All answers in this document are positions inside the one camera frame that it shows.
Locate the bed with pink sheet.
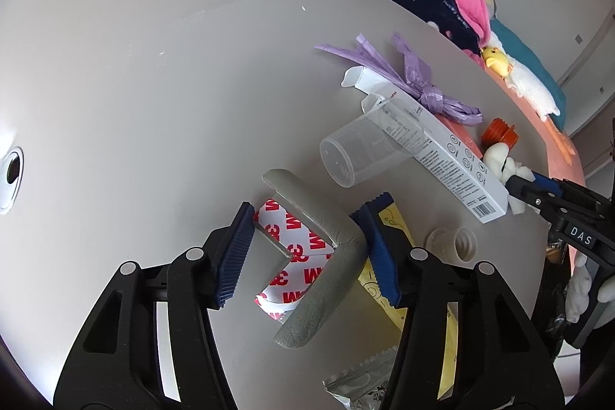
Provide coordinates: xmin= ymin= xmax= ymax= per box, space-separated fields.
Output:
xmin=473 ymin=55 xmax=587 ymax=267

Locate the silver foil wrapper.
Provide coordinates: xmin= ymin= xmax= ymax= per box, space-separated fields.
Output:
xmin=322 ymin=345 xmax=399 ymax=410

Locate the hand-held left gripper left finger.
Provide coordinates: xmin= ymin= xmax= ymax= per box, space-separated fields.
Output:
xmin=53 ymin=201 xmax=255 ymax=410

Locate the orange threaded cap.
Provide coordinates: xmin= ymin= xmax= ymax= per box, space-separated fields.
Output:
xmin=482 ymin=118 xmax=520 ymax=148

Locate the grey foam corner guard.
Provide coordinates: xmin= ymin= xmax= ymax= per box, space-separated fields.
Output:
xmin=250 ymin=168 xmax=368 ymax=349

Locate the navy printed garment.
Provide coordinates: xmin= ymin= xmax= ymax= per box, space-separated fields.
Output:
xmin=382 ymin=0 xmax=486 ymax=67

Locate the long white cardboard box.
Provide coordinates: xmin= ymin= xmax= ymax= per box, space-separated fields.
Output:
xmin=377 ymin=95 xmax=510 ymax=224

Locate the pink fleece garment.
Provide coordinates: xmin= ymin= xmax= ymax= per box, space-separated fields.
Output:
xmin=449 ymin=0 xmax=493 ymax=43

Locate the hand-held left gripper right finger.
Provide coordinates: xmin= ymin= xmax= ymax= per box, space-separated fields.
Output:
xmin=350 ymin=193 xmax=568 ymax=410

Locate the white goose plush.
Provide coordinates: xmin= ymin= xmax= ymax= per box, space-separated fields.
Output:
xmin=490 ymin=30 xmax=575 ymax=161

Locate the yellow paper packet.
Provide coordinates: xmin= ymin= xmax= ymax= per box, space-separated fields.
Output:
xmin=356 ymin=203 xmax=459 ymax=396

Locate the white tissue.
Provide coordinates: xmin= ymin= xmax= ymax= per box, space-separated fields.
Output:
xmin=482 ymin=142 xmax=541 ymax=216

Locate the yellow duck plush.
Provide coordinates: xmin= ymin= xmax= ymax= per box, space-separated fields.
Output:
xmin=480 ymin=46 xmax=512 ymax=78

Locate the purple plastic bag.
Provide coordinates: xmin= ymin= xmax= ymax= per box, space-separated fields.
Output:
xmin=314 ymin=32 xmax=484 ymax=126

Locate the white plastic screw cap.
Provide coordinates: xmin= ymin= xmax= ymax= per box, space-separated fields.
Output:
xmin=427 ymin=226 xmax=479 ymax=263

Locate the person's right hand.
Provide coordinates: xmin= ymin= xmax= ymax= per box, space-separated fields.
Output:
xmin=566 ymin=252 xmax=615 ymax=323

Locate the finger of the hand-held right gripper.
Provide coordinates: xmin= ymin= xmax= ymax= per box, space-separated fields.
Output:
xmin=507 ymin=176 xmax=560 ymax=213
xmin=530 ymin=171 xmax=597 ymax=200

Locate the white cable grommet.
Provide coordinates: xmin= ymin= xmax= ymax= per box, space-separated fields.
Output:
xmin=0 ymin=146 xmax=27 ymax=211

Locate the teal blanket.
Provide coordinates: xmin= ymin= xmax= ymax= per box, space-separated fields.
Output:
xmin=490 ymin=17 xmax=568 ymax=132

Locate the clear plastic measuring cup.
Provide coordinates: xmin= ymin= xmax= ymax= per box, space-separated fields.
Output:
xmin=319 ymin=110 xmax=424 ymax=188

